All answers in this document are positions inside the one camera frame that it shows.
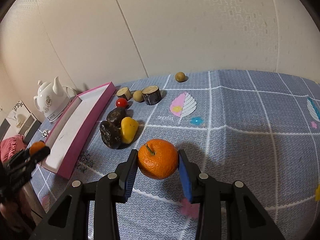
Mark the yellow pepper piece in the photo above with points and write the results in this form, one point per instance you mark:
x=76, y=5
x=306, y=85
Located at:
x=128, y=129

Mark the tan round fruit near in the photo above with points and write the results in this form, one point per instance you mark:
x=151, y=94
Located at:
x=138, y=96

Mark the person's left hand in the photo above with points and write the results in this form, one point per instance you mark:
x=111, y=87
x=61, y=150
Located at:
x=17, y=212

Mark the large eggplant slice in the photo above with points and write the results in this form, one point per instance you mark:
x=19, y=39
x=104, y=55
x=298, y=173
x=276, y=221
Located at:
x=151, y=95

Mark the small orange tangerine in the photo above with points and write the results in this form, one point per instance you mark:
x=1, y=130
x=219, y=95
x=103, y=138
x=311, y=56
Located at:
x=36, y=147

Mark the tan round fruit far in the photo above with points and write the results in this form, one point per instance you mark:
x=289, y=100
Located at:
x=180, y=77

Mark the tan round fruit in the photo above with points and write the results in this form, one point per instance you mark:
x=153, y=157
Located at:
x=180, y=77
x=138, y=96

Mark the white bedside cabinet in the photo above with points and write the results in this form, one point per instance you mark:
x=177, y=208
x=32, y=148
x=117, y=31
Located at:
x=19, y=121

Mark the dark brown fruit front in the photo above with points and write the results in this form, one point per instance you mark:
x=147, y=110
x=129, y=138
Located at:
x=110, y=134

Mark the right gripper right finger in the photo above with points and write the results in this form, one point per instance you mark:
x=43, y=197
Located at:
x=200, y=188

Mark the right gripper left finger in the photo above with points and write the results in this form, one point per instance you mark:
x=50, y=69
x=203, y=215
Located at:
x=115, y=187

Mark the pink white box tray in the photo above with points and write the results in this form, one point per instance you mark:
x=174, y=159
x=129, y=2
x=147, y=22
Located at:
x=69, y=134

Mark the dark brown fruit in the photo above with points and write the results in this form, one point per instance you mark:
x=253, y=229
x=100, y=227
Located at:
x=110, y=134
x=116, y=116

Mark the white ceramic electric kettle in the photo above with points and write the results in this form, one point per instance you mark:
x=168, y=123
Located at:
x=52, y=98

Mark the blue checked tablecloth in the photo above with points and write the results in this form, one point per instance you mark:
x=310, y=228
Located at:
x=235, y=125

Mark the pink red cloth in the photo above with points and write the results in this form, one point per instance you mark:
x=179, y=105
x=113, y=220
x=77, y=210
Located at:
x=11, y=146

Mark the small eggplant slice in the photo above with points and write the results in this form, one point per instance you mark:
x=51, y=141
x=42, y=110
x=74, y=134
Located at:
x=124, y=92

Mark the large orange tangerine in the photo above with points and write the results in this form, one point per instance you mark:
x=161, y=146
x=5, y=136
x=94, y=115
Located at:
x=157, y=159

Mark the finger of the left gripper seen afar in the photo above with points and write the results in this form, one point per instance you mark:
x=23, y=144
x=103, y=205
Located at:
x=42, y=154

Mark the white kettle power plug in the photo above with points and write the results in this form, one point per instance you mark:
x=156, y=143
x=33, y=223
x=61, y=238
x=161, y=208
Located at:
x=45, y=133

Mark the red cherry tomato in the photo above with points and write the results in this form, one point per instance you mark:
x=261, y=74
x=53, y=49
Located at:
x=121, y=102

